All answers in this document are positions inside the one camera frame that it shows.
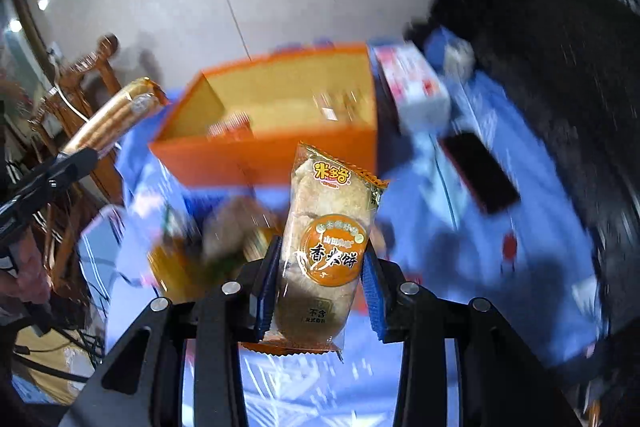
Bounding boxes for orange cardboard box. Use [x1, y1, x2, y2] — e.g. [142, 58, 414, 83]
[149, 43, 381, 202]

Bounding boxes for person's left hand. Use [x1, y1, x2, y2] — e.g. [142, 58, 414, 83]
[0, 242, 53, 308]

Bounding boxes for long round biscuit packet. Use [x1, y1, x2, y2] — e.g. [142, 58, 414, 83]
[60, 77, 168, 158]

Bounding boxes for blue printed cloth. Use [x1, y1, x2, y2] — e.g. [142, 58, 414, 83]
[80, 27, 608, 427]

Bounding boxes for wooden chair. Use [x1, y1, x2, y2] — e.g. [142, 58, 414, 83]
[25, 34, 126, 303]

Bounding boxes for orange rice cracker packet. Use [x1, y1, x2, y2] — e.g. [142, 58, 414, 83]
[240, 142, 391, 363]

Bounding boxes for dark phone with red case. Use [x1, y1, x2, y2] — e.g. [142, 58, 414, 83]
[440, 132, 522, 215]

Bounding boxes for black fuzzy cloth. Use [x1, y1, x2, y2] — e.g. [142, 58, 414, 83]
[427, 0, 640, 388]

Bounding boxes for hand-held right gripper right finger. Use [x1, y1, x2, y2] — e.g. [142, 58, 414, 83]
[362, 249, 583, 427]

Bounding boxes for white cord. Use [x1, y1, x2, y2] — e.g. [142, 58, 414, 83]
[50, 52, 96, 122]

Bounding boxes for small snack packet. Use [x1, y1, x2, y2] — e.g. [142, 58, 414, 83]
[207, 112, 253, 140]

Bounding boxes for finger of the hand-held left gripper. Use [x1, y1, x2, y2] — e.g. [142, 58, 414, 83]
[0, 148, 101, 233]

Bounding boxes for brown pastry packet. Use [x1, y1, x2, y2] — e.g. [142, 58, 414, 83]
[202, 197, 281, 270]

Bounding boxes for black cable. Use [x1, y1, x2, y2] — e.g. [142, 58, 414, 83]
[10, 287, 108, 388]

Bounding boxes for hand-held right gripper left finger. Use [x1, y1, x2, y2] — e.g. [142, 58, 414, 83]
[57, 237, 283, 427]

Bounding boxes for clear cracker packet orange edges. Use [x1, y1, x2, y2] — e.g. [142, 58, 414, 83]
[147, 207, 211, 303]

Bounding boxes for small white wrapped packet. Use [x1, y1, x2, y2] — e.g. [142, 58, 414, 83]
[442, 39, 476, 78]

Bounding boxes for white pink-print tissue pack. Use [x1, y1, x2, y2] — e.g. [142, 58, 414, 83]
[372, 42, 453, 132]

